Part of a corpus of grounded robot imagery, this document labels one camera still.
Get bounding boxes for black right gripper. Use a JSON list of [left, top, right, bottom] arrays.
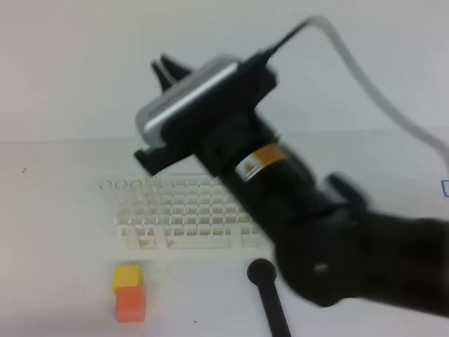
[[133, 54, 276, 177]]

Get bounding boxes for clear test tube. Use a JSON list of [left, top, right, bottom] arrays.
[[145, 176, 163, 225], [114, 180, 135, 215], [130, 180, 146, 215], [99, 180, 121, 211]]

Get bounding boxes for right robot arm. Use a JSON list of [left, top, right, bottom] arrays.
[[134, 52, 448, 335]]

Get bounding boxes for white test tube rack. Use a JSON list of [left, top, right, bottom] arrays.
[[114, 174, 269, 252]]

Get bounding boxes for yellow cube block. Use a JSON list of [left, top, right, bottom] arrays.
[[112, 264, 143, 292]]

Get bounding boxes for black round-headed stand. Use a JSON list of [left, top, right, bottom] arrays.
[[247, 258, 291, 337]]

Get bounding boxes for orange cube block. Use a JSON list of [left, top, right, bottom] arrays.
[[114, 286, 146, 323]]

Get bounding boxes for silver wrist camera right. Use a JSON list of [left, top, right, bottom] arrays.
[[135, 55, 240, 147]]

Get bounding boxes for black camera cable right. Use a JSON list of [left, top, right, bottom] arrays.
[[241, 14, 449, 162]]

